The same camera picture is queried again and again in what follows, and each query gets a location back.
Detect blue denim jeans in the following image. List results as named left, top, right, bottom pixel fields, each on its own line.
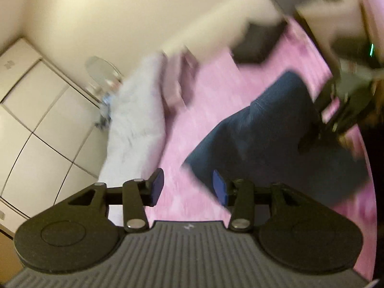
left=185, top=71, right=368, bottom=207

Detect white striped duvet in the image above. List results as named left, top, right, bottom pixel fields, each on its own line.
left=97, top=51, right=169, bottom=188

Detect pink rose blanket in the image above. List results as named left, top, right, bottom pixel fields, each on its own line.
left=107, top=18, right=379, bottom=280

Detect black folded garment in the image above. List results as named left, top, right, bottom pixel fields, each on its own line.
left=232, top=19, right=288, bottom=64

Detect white wardrobe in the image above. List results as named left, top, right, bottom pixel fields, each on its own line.
left=1, top=38, right=107, bottom=235

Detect round glass side table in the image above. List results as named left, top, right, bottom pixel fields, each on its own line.
left=85, top=56, right=122, bottom=97

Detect folded pink pillowcase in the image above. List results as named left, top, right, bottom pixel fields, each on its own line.
left=161, top=48, right=199, bottom=113

